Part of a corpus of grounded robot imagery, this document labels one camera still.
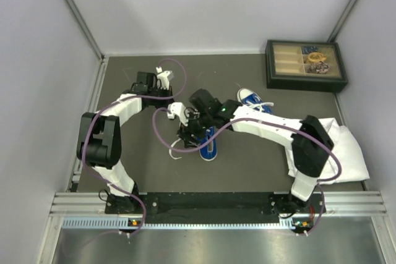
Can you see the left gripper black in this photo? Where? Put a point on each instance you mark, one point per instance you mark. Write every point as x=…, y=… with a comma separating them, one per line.
x=167, y=93

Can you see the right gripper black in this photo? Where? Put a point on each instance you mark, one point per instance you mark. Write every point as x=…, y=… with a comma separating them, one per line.
x=186, y=133

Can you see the blue sneaker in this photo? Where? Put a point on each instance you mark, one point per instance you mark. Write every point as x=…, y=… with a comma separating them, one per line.
x=253, y=100
x=209, y=152

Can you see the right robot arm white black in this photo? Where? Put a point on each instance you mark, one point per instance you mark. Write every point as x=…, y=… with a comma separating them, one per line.
x=307, y=139

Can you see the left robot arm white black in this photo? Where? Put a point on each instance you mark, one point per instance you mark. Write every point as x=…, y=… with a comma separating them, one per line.
x=99, y=141

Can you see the black compartment display box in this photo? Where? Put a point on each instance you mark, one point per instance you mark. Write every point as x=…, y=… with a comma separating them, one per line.
x=286, y=66

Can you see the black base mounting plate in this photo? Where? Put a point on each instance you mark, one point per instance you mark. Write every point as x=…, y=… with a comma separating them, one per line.
x=224, y=207

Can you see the blue patterned item in box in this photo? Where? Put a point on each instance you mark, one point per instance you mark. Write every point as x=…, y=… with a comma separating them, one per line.
x=309, y=49

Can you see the yellow item in box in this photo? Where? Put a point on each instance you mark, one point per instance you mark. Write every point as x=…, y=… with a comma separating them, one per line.
x=316, y=57

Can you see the floral item in box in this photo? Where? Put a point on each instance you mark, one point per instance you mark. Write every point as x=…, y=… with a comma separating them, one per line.
x=320, y=68

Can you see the white folded shirt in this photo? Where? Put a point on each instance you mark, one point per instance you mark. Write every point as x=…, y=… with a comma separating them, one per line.
x=347, y=151

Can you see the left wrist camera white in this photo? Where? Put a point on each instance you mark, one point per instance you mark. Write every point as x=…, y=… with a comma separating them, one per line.
x=164, y=78

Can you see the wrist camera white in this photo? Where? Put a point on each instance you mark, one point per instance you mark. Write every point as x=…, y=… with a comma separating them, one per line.
x=164, y=78
x=177, y=109

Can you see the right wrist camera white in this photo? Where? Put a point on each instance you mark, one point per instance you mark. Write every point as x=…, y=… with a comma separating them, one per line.
x=177, y=109

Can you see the grey slotted cable duct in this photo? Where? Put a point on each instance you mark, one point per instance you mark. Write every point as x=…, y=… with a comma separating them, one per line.
x=129, y=224

